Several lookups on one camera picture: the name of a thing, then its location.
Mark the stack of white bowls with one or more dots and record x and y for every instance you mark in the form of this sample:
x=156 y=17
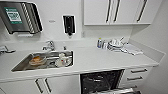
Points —
x=115 y=45

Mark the stainless steel dishwasher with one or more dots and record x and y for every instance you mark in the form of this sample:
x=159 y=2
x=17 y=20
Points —
x=100 y=81

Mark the dish soap bottle yellow cap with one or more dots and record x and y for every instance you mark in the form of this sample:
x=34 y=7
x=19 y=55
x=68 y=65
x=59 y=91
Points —
x=99 y=43

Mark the small chrome sink knob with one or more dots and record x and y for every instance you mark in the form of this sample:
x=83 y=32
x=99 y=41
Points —
x=65 y=48

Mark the small clear bottle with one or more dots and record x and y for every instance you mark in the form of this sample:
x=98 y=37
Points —
x=104 y=44

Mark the white cup red print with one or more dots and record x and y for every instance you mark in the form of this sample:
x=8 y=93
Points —
x=63 y=60

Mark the black soap dispenser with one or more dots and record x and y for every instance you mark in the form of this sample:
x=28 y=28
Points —
x=69 y=25

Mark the chrome sink faucet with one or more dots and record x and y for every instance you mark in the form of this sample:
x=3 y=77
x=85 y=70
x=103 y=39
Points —
x=50 y=46

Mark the orange food container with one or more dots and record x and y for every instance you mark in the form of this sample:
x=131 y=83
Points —
x=36 y=60

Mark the white two-door sink cabinet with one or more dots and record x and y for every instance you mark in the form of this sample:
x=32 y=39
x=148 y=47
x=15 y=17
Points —
x=40 y=86

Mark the narrow white drawer unit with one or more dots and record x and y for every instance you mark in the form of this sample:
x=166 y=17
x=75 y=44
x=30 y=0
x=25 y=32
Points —
x=136 y=76

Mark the stainless steel sink basin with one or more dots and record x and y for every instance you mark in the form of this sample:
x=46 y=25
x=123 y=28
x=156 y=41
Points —
x=23 y=65

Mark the steel paper towel dispenser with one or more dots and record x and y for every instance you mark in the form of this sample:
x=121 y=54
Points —
x=20 y=18

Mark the coffee supplies clutter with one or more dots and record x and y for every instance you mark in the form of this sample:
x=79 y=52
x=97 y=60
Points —
x=6 y=50

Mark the white wall outlet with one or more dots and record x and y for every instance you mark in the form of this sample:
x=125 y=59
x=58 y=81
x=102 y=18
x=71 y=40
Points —
x=83 y=34

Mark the small grey wall label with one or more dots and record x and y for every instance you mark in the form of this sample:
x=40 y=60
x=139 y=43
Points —
x=52 y=21

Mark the white wall cabinet three doors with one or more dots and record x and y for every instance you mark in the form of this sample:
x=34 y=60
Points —
x=123 y=11

